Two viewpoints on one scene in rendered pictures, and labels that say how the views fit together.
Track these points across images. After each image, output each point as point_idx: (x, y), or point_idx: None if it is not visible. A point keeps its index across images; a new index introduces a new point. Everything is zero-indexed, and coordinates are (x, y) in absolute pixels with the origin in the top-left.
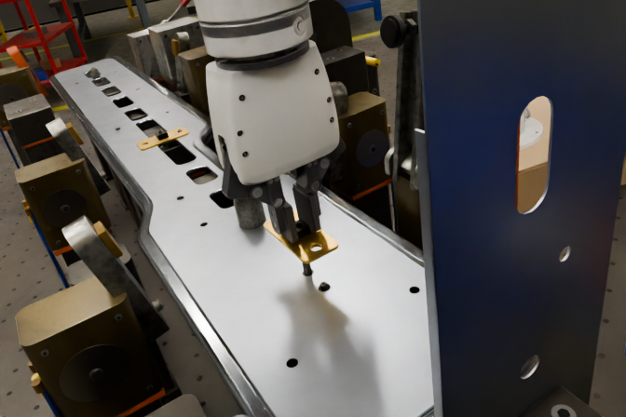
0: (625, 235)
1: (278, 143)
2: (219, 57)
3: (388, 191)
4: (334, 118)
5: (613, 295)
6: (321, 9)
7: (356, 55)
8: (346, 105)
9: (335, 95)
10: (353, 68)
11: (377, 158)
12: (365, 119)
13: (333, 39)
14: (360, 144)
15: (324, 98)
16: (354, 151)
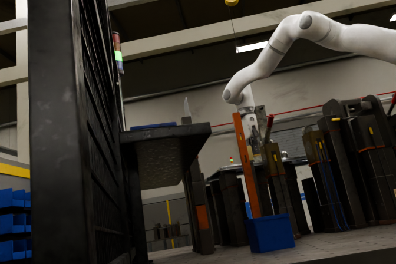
0: (378, 237)
1: (244, 132)
2: None
3: (326, 170)
4: (248, 128)
5: (321, 241)
6: (332, 102)
7: (322, 117)
8: (304, 132)
9: (302, 129)
10: (323, 122)
11: (310, 152)
12: (305, 137)
13: (336, 112)
14: (306, 146)
15: (247, 124)
16: (305, 148)
